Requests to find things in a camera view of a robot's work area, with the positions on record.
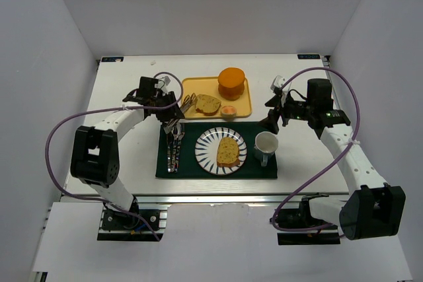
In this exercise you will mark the yellow plastic tray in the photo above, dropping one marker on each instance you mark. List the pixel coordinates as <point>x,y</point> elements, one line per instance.
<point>209,86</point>

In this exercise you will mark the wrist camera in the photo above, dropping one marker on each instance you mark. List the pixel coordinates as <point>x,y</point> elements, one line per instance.
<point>163,83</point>
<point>277,83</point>

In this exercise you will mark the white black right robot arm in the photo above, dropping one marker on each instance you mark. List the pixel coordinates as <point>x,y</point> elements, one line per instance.
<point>374,208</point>

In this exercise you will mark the white blue striped plate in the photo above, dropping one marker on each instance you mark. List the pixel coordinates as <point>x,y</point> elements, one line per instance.
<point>206,150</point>

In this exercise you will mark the orange round bread loaf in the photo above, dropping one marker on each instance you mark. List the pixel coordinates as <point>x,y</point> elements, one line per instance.
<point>231,83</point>

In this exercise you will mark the blue table label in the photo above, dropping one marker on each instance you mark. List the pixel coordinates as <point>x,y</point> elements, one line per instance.
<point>112,59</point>
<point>308,56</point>

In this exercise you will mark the knife with patterned handle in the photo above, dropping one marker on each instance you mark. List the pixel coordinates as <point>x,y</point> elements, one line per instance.
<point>169,151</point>

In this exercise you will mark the left blue table label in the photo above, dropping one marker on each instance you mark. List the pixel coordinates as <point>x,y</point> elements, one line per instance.
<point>112,59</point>

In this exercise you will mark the white blue ceramic mug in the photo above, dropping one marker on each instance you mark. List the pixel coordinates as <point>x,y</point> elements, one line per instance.
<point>265,145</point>

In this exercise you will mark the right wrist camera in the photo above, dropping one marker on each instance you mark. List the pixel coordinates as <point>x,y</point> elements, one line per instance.
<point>277,83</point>

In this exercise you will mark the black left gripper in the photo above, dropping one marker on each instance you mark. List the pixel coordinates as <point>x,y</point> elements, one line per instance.
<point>170,111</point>

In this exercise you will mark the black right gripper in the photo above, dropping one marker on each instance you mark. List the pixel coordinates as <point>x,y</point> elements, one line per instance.
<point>274,114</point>

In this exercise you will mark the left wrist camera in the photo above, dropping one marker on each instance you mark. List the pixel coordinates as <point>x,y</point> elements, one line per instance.
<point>163,83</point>

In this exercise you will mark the bread slice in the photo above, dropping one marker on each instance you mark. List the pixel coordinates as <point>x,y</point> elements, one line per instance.
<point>207,105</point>
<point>228,153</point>

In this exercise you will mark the right blue table label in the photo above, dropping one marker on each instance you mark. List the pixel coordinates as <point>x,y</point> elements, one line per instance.
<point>308,56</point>

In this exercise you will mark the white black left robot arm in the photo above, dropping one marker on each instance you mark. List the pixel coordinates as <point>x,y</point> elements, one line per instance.
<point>95,158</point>

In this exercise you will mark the silver metal tongs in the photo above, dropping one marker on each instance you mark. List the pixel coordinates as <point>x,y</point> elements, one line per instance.
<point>188,102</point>

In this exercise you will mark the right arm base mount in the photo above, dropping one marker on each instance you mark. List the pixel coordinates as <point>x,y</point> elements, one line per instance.
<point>303,229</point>

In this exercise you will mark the aluminium table edge rail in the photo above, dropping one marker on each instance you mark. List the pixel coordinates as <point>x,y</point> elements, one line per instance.
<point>211,199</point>

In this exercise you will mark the dark green placemat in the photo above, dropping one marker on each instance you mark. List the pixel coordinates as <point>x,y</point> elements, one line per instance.
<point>189,169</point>

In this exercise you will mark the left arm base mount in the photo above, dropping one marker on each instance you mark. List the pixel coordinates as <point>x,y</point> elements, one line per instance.
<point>116,226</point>

